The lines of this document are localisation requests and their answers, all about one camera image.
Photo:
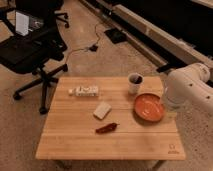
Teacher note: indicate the black floor plate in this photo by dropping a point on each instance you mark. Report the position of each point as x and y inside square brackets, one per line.
[115, 35]

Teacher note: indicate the white labelled bottle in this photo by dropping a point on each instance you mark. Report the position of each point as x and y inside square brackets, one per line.
[84, 91]

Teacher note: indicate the white sponge block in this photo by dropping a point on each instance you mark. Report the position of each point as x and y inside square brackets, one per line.
[102, 109]

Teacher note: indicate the long wooden beam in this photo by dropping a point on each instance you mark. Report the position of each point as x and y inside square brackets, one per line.
[178, 48]

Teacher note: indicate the white box on chair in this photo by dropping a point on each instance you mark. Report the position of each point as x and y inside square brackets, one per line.
[21, 23]

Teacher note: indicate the orange ceramic bowl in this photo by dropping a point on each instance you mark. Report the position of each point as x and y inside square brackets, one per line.
[148, 107]

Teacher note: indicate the black office chair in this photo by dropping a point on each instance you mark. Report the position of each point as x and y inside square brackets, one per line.
[29, 53]

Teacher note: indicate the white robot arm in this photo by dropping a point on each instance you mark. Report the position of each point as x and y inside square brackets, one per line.
[189, 84]

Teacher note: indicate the white mug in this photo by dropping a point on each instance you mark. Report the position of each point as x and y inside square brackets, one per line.
[135, 80]

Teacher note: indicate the wooden table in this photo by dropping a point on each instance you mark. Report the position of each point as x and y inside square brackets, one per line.
[69, 130]

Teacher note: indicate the red chili pepper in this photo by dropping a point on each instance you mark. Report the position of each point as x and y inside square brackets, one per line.
[106, 129]

